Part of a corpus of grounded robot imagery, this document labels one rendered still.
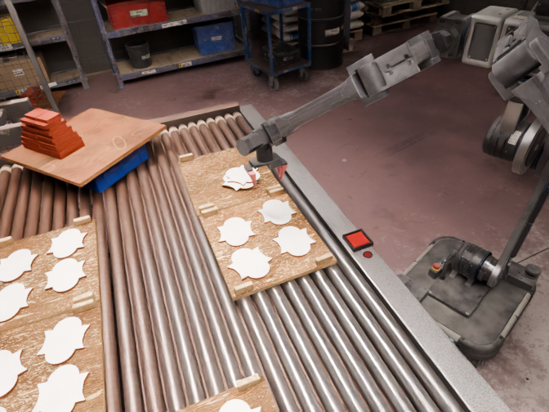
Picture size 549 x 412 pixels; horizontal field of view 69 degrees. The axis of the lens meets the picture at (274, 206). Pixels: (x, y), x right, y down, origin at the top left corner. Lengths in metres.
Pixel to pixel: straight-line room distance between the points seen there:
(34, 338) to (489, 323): 1.82
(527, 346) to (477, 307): 0.38
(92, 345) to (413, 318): 0.89
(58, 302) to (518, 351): 2.06
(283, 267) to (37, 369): 0.72
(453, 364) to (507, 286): 1.22
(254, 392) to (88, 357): 0.46
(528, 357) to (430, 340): 1.28
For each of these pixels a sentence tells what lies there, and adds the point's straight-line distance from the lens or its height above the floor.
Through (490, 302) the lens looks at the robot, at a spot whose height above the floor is 0.24.
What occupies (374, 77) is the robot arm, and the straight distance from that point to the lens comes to 1.04.
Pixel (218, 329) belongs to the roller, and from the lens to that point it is 1.18.
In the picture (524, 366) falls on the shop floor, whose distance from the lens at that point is 2.39.
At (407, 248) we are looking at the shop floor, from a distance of 2.72.
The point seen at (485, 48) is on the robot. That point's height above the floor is 1.43.
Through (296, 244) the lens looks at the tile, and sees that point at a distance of 1.33.
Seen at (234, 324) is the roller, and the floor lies 0.92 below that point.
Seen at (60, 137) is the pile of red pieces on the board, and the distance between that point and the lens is 1.87.
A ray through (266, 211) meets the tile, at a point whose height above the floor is 0.94.
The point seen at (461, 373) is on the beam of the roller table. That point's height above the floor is 0.92.
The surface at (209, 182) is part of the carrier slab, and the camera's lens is 1.67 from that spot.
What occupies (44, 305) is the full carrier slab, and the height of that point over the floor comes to 0.94.
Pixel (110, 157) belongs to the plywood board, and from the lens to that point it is 1.80.
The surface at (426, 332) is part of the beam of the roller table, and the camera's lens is 1.20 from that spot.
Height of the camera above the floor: 1.88
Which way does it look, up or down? 39 degrees down
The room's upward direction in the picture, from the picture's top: 5 degrees counter-clockwise
